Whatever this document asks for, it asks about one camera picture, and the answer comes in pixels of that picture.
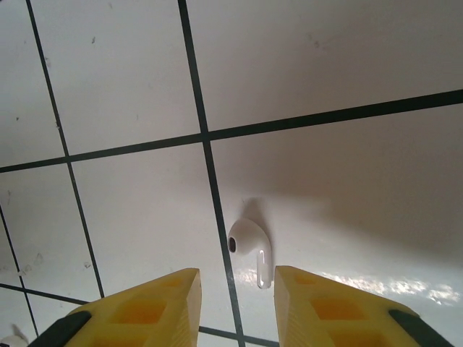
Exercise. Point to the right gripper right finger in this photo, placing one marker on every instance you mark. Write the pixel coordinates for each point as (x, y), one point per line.
(343, 318)

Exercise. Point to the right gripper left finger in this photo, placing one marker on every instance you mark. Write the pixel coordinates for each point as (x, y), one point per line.
(144, 318)

